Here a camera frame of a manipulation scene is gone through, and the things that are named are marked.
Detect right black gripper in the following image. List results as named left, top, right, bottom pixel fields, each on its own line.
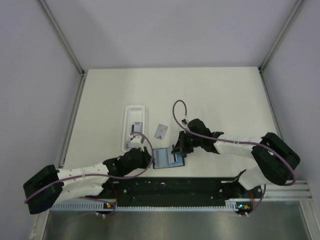
left=172, top=130, right=203, bottom=155

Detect blue card holder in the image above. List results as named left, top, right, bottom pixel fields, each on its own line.
left=153, top=145, right=185, bottom=170

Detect diamond print silver card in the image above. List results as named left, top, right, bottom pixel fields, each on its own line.
left=154, top=124, right=168, bottom=140

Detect white plastic basket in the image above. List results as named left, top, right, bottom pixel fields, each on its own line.
left=122, top=105, right=146, bottom=152

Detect silver card black stripe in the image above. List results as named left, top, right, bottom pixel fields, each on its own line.
left=153, top=148, right=168, bottom=169

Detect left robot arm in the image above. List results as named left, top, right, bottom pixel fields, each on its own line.
left=23, top=147, right=154, bottom=215

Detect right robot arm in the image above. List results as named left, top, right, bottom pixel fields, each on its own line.
left=171, top=118, right=301, bottom=198

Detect lower cards in basket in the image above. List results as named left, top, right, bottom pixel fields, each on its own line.
left=125, top=141, right=131, bottom=150

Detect cards in basket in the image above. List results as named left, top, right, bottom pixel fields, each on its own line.
left=129, top=121, right=144, bottom=136
left=125, top=141, right=131, bottom=150

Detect upper cards in basket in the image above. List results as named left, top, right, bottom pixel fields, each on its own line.
left=129, top=121, right=144, bottom=136

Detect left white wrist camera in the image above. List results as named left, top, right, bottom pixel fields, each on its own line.
left=128, top=134, right=145, bottom=150

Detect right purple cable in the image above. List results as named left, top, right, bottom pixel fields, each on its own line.
left=172, top=100, right=299, bottom=217

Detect purple cable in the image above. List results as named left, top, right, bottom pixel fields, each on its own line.
left=172, top=100, right=299, bottom=217
left=24, top=131, right=154, bottom=218

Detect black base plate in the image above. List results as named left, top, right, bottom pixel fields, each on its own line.
left=96, top=177, right=262, bottom=207

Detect grey slotted cable duct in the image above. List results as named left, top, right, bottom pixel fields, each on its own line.
left=50, top=200, right=252, bottom=212

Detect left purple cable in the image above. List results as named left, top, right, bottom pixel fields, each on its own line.
left=24, top=131, right=154, bottom=218

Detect right aluminium frame post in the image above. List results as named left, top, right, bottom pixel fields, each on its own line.
left=258, top=0, right=306, bottom=75

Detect aluminium frame post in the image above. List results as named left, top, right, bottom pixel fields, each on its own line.
left=258, top=0, right=306, bottom=75
left=36, top=0, right=85, bottom=76

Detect left aluminium frame post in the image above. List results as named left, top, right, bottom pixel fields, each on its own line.
left=36, top=0, right=85, bottom=76

